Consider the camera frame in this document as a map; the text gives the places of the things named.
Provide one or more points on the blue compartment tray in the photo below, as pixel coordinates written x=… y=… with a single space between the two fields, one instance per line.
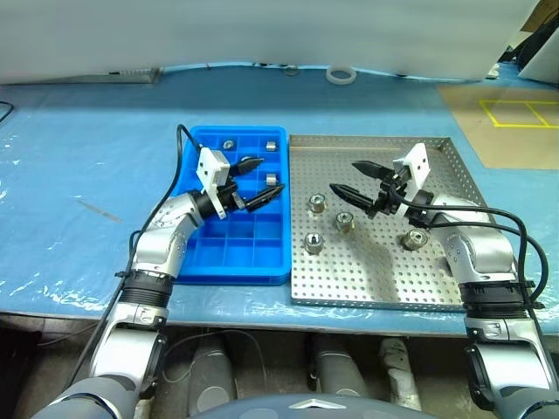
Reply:
x=239 y=244

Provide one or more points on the grey rounded cylinder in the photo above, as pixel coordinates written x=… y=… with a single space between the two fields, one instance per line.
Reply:
x=211 y=375
x=338 y=366

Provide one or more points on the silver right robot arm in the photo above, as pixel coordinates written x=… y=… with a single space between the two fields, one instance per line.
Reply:
x=476 y=244

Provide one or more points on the brown cardboard sheet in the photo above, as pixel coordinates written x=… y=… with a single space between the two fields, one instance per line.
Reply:
x=506 y=144

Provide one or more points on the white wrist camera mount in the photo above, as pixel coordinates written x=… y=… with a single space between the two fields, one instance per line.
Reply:
x=417 y=163
x=210 y=168

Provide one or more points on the white wrapped post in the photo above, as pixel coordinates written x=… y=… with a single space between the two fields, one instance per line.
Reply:
x=399 y=375

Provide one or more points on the black object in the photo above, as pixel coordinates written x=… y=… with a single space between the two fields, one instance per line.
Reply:
x=526 y=46

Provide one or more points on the blue plastic table cover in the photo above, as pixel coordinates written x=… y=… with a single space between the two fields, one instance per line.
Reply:
x=87 y=153

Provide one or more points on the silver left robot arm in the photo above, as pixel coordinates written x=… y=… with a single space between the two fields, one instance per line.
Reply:
x=157 y=244

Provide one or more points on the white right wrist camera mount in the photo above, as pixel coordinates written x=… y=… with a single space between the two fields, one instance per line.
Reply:
x=417 y=163

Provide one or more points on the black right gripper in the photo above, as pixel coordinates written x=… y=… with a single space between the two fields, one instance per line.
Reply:
x=391 y=198

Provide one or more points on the white tape roll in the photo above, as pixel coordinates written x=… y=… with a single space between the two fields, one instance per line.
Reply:
x=332 y=79

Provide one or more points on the grey robot torso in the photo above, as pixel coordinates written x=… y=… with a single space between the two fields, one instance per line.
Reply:
x=284 y=408

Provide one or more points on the grey metal bar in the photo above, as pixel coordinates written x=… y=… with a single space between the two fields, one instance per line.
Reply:
x=87 y=78

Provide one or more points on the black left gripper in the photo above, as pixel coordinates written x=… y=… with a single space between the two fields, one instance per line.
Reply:
x=227 y=194

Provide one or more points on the small white item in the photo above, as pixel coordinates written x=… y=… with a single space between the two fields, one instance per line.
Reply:
x=492 y=72

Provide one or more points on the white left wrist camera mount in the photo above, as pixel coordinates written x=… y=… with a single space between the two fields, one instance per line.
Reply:
x=210 y=168

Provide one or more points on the perforated metal tray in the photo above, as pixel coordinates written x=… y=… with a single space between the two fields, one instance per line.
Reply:
x=375 y=270

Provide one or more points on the white board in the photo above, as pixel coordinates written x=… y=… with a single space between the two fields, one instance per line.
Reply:
x=546 y=61

